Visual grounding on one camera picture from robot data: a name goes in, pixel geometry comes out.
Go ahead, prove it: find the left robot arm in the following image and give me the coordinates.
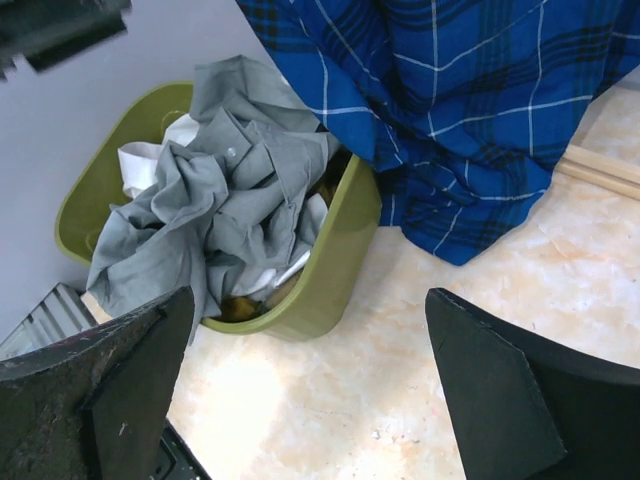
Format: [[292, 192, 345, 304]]
[[1, 0, 131, 82]]

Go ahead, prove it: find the blue plaid hanging shirt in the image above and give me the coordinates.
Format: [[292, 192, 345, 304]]
[[240, 0, 639, 266]]

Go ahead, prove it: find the wooden clothes rack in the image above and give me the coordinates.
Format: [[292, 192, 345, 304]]
[[555, 145, 639, 200]]

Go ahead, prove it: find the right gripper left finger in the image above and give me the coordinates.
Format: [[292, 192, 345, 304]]
[[0, 285, 195, 480]]

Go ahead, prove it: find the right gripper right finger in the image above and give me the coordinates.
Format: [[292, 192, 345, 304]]
[[425, 288, 639, 479]]

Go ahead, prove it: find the grey shirt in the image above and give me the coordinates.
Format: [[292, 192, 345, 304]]
[[87, 56, 339, 321]]

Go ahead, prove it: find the white shirt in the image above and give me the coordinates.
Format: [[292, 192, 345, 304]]
[[117, 114, 330, 301]]

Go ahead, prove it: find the olive green plastic basket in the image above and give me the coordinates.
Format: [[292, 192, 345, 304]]
[[55, 82, 381, 341]]

